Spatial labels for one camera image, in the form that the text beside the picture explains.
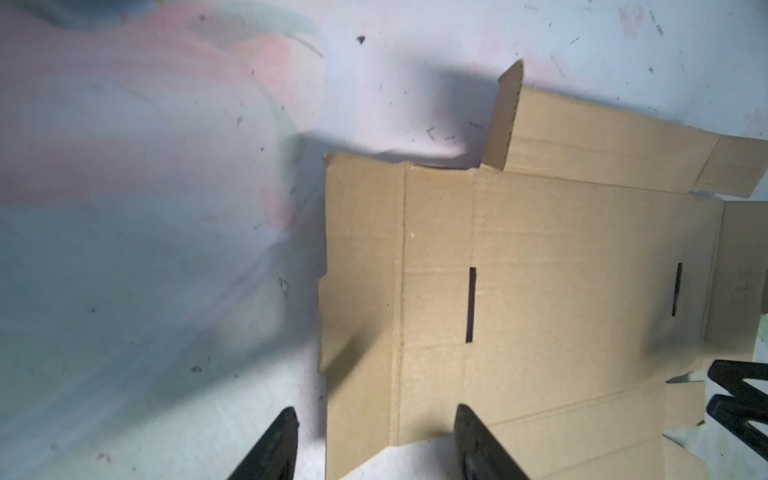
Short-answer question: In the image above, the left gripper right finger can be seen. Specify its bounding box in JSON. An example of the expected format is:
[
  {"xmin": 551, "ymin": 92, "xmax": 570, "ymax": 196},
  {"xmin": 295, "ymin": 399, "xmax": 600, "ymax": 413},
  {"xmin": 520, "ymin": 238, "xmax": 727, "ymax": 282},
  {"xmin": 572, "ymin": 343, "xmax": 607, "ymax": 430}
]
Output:
[{"xmin": 454, "ymin": 404, "xmax": 529, "ymax": 480}]

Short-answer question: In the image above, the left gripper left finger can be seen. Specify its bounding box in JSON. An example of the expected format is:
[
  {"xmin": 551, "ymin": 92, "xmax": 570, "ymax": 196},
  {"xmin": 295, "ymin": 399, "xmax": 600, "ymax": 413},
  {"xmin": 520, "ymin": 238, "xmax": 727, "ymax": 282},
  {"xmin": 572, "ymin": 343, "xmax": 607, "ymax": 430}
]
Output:
[{"xmin": 228, "ymin": 407, "xmax": 299, "ymax": 480}]

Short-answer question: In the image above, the brown cardboard box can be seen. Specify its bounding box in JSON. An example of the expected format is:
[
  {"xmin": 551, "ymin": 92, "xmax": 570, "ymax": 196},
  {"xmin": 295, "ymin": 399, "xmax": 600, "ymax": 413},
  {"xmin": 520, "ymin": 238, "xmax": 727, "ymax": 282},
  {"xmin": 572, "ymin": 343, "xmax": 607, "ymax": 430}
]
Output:
[{"xmin": 319, "ymin": 62, "xmax": 767, "ymax": 479}]

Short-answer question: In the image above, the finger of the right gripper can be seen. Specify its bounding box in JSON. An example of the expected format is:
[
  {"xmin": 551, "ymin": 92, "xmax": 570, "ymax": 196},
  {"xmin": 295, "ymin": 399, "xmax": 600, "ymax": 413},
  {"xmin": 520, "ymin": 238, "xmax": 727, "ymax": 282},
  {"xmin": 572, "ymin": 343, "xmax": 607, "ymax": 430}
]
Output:
[
  {"xmin": 706, "ymin": 394, "xmax": 767, "ymax": 460},
  {"xmin": 707, "ymin": 360, "xmax": 767, "ymax": 407}
]

